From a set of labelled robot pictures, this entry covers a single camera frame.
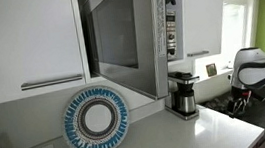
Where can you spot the white wall cabinet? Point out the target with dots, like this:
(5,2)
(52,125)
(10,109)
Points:
(203,15)

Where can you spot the steel black coffee maker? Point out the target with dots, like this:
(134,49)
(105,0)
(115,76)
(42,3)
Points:
(184,101)

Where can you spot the small dark picture frame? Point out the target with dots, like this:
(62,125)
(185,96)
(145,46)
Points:
(211,70)

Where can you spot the wide white cabinet door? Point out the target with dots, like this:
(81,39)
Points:
(21,39)

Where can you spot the bright window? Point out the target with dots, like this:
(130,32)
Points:
(234,25)

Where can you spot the dark floral bench cushion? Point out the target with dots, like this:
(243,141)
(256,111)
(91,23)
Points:
(216,103)

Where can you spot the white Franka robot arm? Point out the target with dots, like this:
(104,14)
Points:
(259,69)

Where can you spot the blue patterned decorative plate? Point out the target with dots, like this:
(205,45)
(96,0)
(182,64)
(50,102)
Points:
(79,137)

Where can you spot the stainless microwave door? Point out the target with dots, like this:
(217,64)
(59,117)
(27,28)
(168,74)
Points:
(118,35)

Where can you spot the stainless steel microwave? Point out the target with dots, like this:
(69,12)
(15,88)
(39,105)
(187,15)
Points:
(171,29)

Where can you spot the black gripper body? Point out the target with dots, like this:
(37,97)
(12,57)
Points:
(238,107)

